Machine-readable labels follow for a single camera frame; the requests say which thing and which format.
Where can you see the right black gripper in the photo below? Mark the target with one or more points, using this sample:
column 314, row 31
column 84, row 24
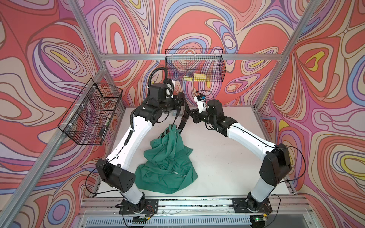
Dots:
column 196, row 118

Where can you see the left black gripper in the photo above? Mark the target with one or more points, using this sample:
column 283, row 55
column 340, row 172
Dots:
column 177, row 103

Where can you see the black leather belt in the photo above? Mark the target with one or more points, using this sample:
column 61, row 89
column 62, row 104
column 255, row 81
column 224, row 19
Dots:
column 184, row 117

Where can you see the green trousers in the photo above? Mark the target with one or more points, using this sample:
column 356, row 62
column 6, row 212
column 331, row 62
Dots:
column 168, row 168

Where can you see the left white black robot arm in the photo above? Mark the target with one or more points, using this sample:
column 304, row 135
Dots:
column 114, row 169

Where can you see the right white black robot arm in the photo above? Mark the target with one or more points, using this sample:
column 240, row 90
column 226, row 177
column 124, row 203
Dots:
column 275, row 158

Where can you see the yellow sticky note pad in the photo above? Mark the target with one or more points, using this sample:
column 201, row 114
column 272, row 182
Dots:
column 199, row 77

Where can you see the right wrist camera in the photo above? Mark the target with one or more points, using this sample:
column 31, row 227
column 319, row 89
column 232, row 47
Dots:
column 201, row 102

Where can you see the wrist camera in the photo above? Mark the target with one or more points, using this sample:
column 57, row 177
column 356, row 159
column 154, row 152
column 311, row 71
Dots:
column 201, row 102
column 170, row 86

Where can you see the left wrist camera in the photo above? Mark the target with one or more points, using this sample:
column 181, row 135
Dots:
column 170, row 86

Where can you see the back black wire basket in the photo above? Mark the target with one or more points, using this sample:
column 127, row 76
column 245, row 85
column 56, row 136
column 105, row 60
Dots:
column 182, row 62

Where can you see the black wire basket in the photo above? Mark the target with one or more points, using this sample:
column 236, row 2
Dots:
column 182, row 62
column 88, row 119

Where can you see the left black wire basket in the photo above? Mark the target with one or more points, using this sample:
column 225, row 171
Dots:
column 88, row 119

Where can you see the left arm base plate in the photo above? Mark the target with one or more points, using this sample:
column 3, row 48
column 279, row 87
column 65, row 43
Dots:
column 142, row 205

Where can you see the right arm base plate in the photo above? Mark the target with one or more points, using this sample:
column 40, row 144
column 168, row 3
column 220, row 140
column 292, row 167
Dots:
column 245, row 205

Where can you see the aluminium front rail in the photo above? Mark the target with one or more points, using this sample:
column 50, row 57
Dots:
column 221, row 205

